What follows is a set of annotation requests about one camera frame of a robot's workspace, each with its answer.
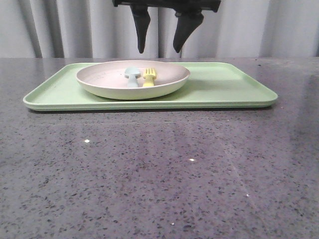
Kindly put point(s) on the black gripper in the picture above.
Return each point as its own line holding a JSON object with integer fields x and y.
{"x": 189, "y": 17}

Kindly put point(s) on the light blue plastic spoon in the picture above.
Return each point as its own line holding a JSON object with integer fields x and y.
{"x": 132, "y": 73}

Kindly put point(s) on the yellow plastic fork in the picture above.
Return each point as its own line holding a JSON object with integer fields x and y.
{"x": 149, "y": 77}

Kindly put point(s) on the cream round plate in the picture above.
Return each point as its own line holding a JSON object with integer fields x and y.
{"x": 109, "y": 79}

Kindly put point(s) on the green rectangular tray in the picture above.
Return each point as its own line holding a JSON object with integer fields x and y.
{"x": 210, "y": 85}

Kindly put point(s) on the grey curtain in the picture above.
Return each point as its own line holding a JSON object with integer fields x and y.
{"x": 97, "y": 29}

